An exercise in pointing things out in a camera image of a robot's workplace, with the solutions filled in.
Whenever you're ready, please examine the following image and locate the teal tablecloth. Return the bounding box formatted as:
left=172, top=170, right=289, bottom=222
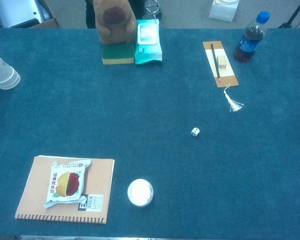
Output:
left=0, top=27, right=300, bottom=238

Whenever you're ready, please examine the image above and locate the teal wet wipes pack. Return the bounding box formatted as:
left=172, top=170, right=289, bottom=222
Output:
left=134, top=19, right=163, bottom=66

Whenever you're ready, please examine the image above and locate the round silver tin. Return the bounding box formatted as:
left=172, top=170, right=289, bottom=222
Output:
left=127, top=178, right=155, bottom=208

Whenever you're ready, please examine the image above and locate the green and yellow sponge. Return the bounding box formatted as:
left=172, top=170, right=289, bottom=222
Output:
left=101, top=42, right=136, bottom=66

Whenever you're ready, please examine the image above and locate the brown spiral notebook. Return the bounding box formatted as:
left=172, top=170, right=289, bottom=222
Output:
left=14, top=155, right=115, bottom=225

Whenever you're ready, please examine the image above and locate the black pencil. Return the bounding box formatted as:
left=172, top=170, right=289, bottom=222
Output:
left=210, top=43, right=220, bottom=83

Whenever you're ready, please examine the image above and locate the orange bookmark with white tassel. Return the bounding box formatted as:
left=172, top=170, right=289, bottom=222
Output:
left=202, top=40, right=245, bottom=113

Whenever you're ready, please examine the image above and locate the beige eraser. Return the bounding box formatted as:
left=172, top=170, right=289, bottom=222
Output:
left=216, top=55, right=228, bottom=69

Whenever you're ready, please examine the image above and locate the white snack packet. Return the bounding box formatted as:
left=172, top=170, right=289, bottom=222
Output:
left=43, top=159, right=92, bottom=209

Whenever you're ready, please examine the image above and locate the brown plush toy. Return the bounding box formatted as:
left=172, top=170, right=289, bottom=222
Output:
left=93, top=0, right=137, bottom=46

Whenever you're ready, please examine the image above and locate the chrome stool base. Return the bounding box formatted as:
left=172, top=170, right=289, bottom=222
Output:
left=143, top=0, right=163, bottom=20

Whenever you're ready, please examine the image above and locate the cola bottle with blue cap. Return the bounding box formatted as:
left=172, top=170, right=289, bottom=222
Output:
left=233, top=10, right=271, bottom=63

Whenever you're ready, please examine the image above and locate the white box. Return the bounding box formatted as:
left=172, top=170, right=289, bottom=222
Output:
left=208, top=0, right=240, bottom=23

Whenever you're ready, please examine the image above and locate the cardboard box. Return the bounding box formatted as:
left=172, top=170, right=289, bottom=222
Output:
left=0, top=0, right=61, bottom=29

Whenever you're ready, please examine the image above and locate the stack of white paper cups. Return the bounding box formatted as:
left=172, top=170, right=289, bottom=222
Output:
left=0, top=48, right=21, bottom=90

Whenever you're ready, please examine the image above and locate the grey device in box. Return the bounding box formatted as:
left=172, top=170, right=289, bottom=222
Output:
left=0, top=0, right=52, bottom=28

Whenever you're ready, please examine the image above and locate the black stand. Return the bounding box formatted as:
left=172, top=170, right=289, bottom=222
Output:
left=277, top=0, right=300, bottom=29

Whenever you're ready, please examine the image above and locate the metal table frame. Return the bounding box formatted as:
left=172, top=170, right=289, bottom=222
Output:
left=19, top=234, right=241, bottom=240

